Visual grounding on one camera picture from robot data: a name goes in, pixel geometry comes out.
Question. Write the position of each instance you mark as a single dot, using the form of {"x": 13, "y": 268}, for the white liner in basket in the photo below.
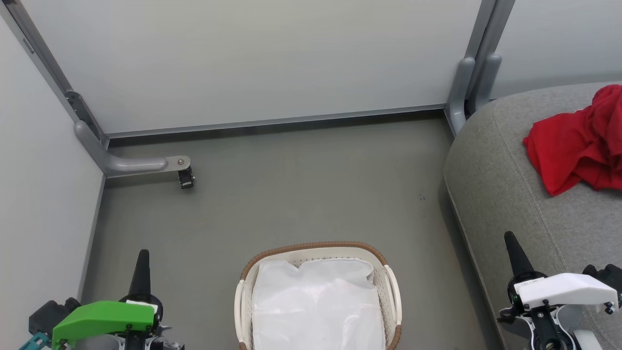
{"x": 316, "y": 306}

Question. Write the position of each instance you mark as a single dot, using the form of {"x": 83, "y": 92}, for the small black caster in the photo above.
{"x": 186, "y": 179}

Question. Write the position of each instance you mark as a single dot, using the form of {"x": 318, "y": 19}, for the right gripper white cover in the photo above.
{"x": 568, "y": 289}

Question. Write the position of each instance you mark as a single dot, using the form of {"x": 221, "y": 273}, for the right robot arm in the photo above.
{"x": 605, "y": 277}

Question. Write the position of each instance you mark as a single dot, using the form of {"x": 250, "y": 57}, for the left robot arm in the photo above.
{"x": 48, "y": 316}

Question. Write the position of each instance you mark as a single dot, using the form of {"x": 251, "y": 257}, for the grey partition corner post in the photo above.
{"x": 481, "y": 58}

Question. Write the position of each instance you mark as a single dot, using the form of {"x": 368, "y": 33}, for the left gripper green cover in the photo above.
{"x": 102, "y": 321}

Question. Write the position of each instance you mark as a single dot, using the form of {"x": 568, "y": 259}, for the red clothing item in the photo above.
{"x": 578, "y": 141}

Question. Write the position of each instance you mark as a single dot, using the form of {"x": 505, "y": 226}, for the grey post with foot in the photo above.
{"x": 121, "y": 165}

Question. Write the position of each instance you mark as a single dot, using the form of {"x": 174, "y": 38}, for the white laundry basket brown rim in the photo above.
{"x": 391, "y": 291}

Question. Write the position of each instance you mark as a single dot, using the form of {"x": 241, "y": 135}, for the grey fabric sofa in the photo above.
{"x": 505, "y": 194}

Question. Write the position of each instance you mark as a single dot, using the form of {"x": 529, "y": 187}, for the grey wall base rail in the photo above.
{"x": 272, "y": 120}

